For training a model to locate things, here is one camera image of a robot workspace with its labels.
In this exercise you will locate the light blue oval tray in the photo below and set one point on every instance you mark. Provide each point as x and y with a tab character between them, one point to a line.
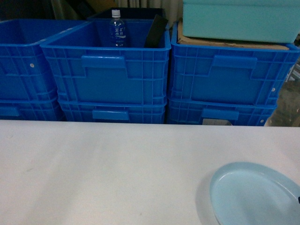
244	193

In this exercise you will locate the blue crate bottom middle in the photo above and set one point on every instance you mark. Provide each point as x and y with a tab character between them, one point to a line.
113	112

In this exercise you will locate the blue crate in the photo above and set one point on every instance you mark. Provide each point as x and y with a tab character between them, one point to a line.
113	112
228	74
25	73
87	68
195	112
46	110

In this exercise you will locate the blue crate top right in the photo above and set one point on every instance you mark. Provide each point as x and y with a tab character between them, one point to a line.
228	74

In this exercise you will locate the black flat panel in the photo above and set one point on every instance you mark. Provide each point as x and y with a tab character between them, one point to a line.
156	31

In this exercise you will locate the blue crate top middle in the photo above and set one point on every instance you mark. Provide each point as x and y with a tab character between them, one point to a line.
87	68

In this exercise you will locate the clear water bottle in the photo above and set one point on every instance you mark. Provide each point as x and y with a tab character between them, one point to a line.
117	29

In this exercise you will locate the blue crate bottom right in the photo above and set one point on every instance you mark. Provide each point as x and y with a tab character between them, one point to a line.
195	112

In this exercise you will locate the blue crate bottom left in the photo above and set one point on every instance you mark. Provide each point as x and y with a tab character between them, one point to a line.
46	110

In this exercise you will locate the blue crate top left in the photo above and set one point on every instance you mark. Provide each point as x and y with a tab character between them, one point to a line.
25	73

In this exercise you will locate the teal plastic tub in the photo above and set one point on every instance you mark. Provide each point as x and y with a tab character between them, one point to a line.
274	21

